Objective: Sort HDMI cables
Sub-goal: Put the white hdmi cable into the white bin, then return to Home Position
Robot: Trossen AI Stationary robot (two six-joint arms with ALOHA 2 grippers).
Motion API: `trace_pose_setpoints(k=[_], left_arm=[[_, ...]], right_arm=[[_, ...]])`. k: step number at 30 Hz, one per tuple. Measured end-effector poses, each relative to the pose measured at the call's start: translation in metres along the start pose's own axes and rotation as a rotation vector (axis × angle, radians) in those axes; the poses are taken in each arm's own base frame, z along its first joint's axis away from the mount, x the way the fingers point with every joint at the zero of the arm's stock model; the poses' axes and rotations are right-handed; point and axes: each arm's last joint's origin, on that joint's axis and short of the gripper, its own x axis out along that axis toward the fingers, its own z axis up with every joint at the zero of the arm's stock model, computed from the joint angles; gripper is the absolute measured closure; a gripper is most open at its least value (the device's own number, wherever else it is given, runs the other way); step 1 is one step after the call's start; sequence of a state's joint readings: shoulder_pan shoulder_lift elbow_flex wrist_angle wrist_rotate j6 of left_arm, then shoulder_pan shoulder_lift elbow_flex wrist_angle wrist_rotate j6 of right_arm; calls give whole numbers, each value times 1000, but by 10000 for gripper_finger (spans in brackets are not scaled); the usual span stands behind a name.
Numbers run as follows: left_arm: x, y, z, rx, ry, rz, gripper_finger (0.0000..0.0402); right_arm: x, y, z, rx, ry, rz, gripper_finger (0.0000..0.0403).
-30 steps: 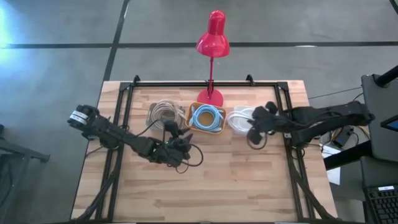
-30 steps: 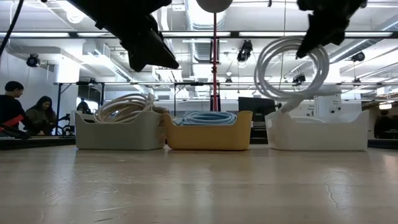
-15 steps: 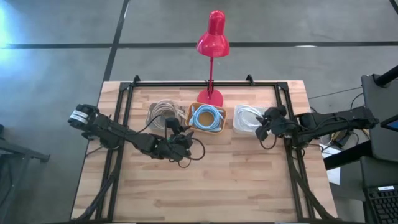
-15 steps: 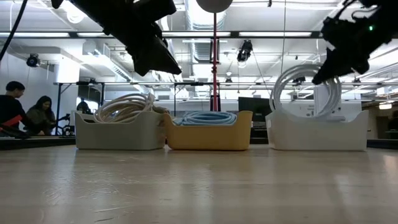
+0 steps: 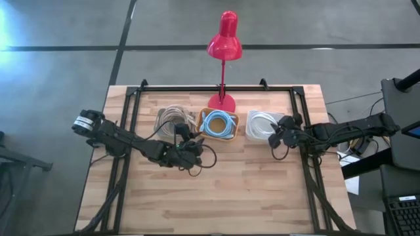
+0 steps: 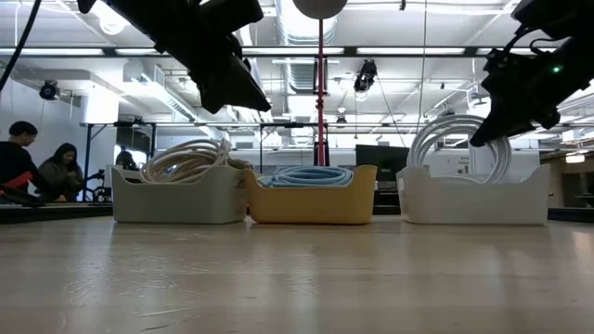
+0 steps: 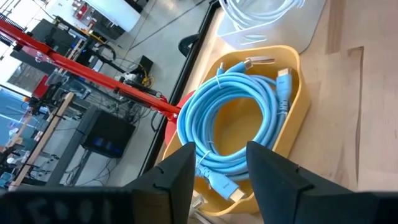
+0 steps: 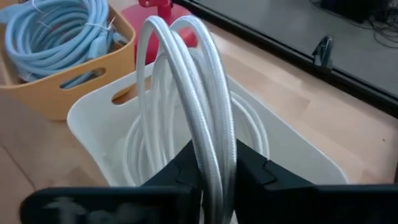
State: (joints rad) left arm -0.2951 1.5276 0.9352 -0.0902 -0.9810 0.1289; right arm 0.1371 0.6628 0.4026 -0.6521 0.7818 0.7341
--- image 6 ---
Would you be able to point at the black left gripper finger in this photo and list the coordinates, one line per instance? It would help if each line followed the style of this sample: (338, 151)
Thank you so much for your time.
(241, 93)

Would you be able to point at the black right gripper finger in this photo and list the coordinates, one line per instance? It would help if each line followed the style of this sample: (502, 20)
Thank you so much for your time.
(499, 123)

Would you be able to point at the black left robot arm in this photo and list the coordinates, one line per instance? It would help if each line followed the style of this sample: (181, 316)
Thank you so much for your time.
(139, 14)

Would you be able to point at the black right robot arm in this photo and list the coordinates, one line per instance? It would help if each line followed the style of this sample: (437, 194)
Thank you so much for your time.
(580, 65)

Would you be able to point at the white plastic bin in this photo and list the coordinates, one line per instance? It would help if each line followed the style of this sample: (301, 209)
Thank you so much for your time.
(464, 204)

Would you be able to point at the grey plastic bin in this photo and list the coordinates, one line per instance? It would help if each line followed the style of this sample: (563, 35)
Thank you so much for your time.
(181, 199)

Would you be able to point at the black monitor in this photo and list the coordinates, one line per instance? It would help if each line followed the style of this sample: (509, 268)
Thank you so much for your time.
(380, 160)

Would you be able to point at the black ceiling spotlight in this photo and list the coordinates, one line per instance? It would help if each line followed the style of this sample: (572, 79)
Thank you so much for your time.
(365, 74)
(48, 90)

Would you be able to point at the orange plastic bin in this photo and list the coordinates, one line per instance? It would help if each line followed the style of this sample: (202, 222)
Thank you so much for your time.
(311, 206)

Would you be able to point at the person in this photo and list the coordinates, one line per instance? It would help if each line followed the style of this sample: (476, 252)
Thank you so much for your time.
(18, 162)
(125, 160)
(60, 171)

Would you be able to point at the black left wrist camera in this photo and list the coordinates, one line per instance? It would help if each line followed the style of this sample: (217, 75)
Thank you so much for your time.
(236, 9)

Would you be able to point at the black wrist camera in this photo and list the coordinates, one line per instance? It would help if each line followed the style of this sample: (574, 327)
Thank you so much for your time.
(236, 9)
(557, 14)

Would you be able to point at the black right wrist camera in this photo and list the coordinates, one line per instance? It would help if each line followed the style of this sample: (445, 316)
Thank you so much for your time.
(557, 14)

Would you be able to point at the black metal rack frame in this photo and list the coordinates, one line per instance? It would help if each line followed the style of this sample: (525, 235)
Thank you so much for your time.
(86, 153)

